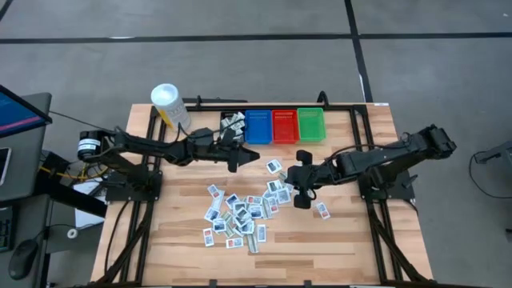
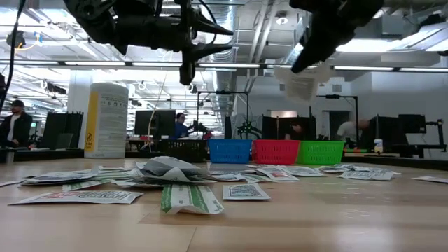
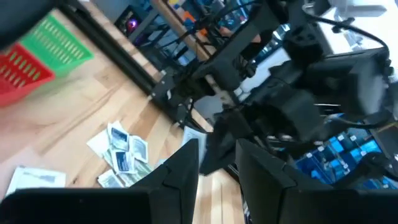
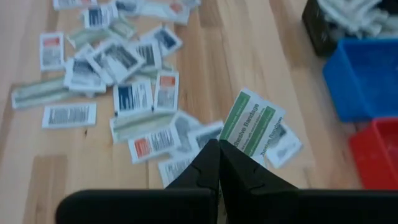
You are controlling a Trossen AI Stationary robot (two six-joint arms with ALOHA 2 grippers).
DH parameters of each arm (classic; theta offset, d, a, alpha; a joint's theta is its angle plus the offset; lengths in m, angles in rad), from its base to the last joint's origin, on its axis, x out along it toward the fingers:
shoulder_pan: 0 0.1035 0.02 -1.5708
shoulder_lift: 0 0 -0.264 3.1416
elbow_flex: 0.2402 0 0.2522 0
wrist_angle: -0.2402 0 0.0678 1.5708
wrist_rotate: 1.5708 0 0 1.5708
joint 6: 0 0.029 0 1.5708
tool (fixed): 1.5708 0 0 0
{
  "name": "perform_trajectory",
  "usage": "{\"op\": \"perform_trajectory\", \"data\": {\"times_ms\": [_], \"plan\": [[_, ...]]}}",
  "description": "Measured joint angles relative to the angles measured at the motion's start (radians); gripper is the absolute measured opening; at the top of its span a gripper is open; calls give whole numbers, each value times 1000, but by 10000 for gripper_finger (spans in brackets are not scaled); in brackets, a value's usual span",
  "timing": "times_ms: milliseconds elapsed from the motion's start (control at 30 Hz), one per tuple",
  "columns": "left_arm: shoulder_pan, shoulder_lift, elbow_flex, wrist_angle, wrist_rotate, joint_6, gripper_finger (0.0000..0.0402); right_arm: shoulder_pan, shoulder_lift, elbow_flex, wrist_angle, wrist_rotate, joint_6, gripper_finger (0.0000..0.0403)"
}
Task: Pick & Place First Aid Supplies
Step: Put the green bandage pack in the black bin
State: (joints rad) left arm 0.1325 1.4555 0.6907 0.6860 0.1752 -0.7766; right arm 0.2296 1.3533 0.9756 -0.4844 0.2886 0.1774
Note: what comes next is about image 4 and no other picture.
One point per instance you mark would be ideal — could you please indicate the white packet black print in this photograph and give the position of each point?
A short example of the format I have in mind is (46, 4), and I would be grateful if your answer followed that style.
(148, 54)
(116, 59)

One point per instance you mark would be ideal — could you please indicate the red slotted plastic basket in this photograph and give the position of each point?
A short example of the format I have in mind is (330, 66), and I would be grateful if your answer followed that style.
(376, 155)

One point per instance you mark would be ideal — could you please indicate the black slotted plastic basket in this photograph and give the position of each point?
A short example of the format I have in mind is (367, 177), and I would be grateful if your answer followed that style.
(314, 34)

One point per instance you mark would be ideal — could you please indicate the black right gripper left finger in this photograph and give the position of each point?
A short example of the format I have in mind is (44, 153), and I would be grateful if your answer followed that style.
(205, 171)

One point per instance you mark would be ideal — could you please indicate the long plain white packet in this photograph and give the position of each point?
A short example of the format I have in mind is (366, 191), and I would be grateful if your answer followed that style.
(155, 9)

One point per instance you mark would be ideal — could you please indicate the white packet navy print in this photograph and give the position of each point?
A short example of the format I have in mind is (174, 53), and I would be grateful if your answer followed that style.
(127, 6)
(98, 16)
(164, 39)

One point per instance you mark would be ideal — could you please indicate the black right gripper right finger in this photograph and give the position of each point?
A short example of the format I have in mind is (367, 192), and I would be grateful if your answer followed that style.
(252, 193)

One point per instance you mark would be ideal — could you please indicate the blue slotted plastic basket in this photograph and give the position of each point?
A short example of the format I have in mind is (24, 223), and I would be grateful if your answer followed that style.
(363, 81)

